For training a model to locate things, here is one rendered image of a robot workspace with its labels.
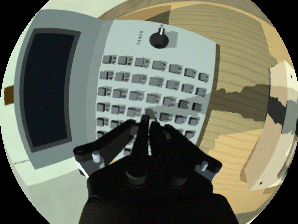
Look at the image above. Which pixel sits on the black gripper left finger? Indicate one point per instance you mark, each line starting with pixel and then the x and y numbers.
pixel 93 156

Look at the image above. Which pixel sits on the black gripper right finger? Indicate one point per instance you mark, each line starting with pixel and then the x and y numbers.
pixel 189 154

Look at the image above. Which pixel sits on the dark grey cabinet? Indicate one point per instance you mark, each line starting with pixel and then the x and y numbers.
pixel 62 52

